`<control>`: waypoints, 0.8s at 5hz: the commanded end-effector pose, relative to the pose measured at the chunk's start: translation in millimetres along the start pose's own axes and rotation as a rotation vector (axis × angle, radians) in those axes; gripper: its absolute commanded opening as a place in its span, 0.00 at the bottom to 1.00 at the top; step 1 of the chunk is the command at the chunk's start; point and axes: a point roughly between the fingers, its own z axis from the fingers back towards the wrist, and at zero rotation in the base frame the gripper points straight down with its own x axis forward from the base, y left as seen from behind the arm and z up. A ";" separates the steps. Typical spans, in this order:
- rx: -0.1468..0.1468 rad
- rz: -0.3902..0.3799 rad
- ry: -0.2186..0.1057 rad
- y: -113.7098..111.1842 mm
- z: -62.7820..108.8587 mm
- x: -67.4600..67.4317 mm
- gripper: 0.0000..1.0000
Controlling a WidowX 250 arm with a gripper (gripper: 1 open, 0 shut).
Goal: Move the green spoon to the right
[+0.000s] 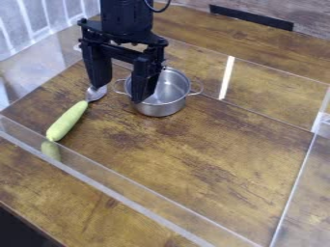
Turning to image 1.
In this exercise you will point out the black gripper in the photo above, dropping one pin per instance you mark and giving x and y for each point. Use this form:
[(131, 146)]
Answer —
[(100, 45)]

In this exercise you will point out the small steel pot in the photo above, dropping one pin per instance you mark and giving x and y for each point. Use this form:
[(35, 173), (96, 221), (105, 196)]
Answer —
[(168, 98)]

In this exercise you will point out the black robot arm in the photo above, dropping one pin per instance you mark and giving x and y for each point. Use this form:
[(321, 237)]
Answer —
[(125, 17)]

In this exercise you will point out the black bar on table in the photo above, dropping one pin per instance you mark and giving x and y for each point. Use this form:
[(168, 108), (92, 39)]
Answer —
[(255, 18)]

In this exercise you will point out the clear acrylic front barrier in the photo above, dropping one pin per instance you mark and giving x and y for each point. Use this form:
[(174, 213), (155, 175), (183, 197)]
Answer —
[(195, 227)]

